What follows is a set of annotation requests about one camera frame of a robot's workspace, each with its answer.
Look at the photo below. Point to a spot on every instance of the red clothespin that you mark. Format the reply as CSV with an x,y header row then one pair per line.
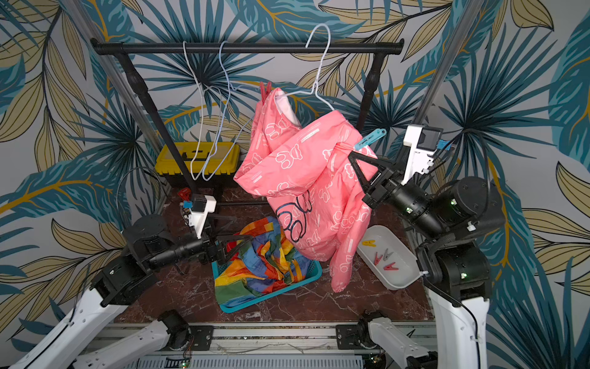
x,y
391,267
266,88

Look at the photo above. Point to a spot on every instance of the yellow black toolbox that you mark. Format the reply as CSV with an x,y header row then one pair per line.
x,y
219,172

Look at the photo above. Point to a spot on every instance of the light blue wire hanger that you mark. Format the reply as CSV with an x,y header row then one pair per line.
x,y
232,88

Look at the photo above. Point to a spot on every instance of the pink hooded jacket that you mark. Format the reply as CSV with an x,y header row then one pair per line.
x,y
306,177

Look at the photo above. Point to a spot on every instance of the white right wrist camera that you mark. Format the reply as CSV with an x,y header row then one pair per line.
x,y
423,142

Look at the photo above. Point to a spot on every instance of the black clothes rack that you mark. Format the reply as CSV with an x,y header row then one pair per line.
x,y
123,51

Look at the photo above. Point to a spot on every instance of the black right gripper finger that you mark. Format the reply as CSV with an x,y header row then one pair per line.
x,y
355,158
357,177

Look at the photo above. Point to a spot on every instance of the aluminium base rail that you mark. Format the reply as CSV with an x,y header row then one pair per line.
x,y
277,345

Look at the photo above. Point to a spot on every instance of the rainbow striped jacket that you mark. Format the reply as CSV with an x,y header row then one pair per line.
x,y
268,267

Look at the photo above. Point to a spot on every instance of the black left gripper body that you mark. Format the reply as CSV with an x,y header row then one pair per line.
x,y
213,253

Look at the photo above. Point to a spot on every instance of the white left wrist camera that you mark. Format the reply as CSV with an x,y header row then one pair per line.
x,y
198,208

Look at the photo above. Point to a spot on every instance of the teal clothespin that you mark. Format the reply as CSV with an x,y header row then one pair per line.
x,y
371,138

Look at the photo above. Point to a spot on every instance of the red handled tool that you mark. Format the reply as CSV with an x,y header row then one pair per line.
x,y
185,194

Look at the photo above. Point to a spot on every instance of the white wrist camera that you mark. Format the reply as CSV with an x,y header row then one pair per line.
x,y
423,142
198,208

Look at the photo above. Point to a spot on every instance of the grey clothespin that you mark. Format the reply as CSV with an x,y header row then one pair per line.
x,y
387,254

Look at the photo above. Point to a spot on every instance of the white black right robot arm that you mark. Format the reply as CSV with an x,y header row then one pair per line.
x,y
456,273

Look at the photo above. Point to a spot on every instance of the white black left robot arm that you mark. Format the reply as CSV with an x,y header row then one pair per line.
x,y
150,247

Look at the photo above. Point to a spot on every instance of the white plastic tray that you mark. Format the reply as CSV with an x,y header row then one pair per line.
x,y
403,257

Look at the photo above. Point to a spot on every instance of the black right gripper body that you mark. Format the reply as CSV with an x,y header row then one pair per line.
x,y
381,186

